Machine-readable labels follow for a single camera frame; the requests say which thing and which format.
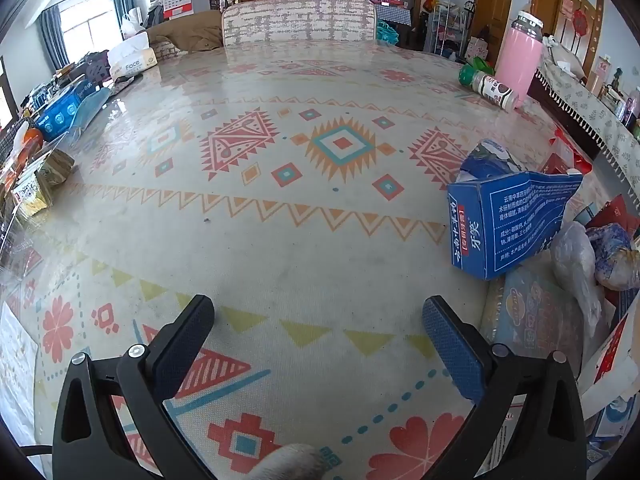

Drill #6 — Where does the pink thermos bottle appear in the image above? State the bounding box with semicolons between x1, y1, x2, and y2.
495;10;545;108

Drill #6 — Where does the blue curtain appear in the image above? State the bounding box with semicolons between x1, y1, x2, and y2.
110;0;136;36
39;5;68;66

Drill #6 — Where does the dark wooden sideboard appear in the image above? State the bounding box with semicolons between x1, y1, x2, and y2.
527;77;601;161

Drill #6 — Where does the wooden door with red ornament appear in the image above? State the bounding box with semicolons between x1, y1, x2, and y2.
557;0;601;78

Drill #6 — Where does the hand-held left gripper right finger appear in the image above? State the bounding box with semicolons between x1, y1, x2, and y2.
421;295;587;480

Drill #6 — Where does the blue toothpaste box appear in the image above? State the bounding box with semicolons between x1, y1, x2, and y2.
446;139;585;281

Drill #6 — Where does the large blue box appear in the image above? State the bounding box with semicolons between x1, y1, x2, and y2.
37;80;96;142

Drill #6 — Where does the clear plastic bag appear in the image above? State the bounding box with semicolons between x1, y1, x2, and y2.
550;221;603;338

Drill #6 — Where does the brown cloth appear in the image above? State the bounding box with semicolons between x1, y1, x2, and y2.
145;10;223;53

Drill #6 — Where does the window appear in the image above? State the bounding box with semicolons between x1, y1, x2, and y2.
60;0;116;56

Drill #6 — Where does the blue white wrapper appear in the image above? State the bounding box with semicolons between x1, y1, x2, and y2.
586;224;640;291

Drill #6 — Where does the white red print box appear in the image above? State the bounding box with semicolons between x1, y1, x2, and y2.
580;310;633;416

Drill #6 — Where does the plain wooden door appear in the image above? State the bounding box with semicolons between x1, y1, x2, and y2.
472;0;516;63

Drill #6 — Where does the colourful card box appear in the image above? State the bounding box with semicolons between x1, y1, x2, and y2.
492;265;586;376

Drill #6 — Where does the person's left hand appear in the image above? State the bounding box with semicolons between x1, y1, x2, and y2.
247;442;328;480

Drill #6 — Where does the green capped spice bottle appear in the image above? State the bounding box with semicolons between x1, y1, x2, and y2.
459;64;521;113

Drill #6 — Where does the olive foil packet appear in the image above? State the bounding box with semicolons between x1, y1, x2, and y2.
35;149;76;188

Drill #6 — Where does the patterned upholstered chair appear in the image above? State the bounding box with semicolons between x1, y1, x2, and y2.
221;0;377;48

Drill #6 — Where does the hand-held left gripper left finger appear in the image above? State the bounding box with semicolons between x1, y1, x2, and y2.
52;294;221;480

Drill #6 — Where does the gold snack box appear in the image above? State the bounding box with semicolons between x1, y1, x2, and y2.
11;172;53;218

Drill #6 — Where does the white plastic bag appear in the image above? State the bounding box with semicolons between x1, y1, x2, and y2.
122;7;146;38

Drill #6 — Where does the white plush toy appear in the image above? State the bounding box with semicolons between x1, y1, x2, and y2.
542;35;583;81

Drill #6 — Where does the white tissue pack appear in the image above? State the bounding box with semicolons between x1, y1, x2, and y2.
107;31;160;82

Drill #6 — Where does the metal storage rack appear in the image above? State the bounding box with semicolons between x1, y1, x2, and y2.
427;2;473;58

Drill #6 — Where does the teal bag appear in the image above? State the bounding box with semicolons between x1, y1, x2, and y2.
376;19;401;46

